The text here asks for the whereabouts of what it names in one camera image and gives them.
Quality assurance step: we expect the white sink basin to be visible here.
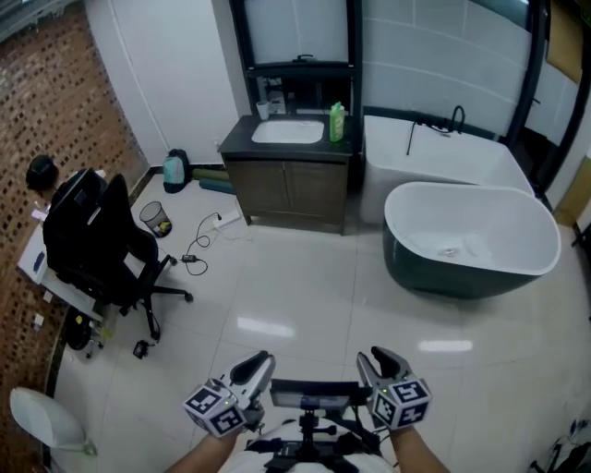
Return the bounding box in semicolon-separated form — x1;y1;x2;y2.
250;118;326;145

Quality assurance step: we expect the black wire wastebasket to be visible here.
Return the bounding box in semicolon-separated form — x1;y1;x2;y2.
139;200;173;238

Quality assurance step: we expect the dark wooden vanity cabinet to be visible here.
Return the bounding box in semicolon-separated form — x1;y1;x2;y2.
217;114;355;237

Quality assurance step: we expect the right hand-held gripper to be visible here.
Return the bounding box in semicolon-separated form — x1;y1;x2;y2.
356;346;434;432

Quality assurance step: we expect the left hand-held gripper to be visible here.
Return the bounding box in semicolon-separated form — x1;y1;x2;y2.
183;350;277;439

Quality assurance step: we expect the person's white shirt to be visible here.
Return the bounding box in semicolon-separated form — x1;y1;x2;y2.
225;418;384;473

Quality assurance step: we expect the black wheeled floor device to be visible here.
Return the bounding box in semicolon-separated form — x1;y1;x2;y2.
64;309;105;359

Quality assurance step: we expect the black bathtub faucet set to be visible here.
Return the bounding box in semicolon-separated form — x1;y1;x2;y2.
414;104;467;136

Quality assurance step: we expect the green detergent bottle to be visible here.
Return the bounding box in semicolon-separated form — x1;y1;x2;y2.
329;101;346;143

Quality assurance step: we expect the black metal mirror shelf frame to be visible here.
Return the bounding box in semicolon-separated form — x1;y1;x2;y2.
229;0;366;153

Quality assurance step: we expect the black chest-mounted camera rig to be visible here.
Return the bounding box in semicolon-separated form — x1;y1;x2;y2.
269;378;374;463

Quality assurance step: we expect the white rectangular bathtub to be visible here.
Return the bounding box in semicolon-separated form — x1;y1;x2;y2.
359;114;537;225

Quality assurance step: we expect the brown cardboard sheet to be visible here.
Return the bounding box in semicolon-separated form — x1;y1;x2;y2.
551;154;591;227

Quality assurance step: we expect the person's left forearm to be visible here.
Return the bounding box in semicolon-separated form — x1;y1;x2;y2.
165;431;241;473

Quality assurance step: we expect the brown wall board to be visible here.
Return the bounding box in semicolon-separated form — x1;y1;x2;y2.
544;0;585;84

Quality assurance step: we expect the olive green rolled mat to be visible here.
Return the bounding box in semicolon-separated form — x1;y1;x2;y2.
191;166;232;182

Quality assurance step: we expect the black high-back office chair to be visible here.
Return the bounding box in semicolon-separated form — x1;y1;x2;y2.
42;167;194;343

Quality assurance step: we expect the white power strip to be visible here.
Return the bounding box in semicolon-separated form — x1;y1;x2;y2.
211;210;242;230

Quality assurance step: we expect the dark green oval bathtub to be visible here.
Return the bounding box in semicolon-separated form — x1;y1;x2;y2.
381;181;563;300

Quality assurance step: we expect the black power adapter with cable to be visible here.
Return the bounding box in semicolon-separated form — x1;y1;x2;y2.
180;212;223;277

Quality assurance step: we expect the teal rolled mat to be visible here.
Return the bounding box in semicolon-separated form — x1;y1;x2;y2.
199;178;235;195

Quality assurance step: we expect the person's right forearm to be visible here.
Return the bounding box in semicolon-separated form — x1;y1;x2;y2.
390;424;452;473

